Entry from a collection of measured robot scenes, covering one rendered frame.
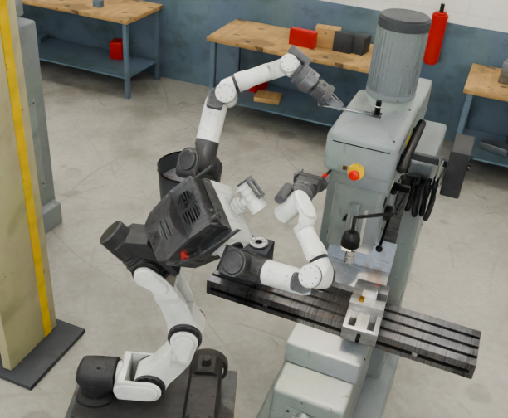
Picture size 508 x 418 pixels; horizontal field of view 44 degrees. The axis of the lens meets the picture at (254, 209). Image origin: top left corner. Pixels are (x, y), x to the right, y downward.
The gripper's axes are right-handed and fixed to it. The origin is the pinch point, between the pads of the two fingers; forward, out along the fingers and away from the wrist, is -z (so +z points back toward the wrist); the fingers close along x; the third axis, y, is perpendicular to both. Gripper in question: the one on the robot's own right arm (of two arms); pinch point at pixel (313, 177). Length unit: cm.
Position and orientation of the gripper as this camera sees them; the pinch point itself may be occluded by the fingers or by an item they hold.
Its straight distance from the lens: 236.5
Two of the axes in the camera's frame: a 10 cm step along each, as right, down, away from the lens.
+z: -3.8, 4.7, -7.9
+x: -9.2, -2.6, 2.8
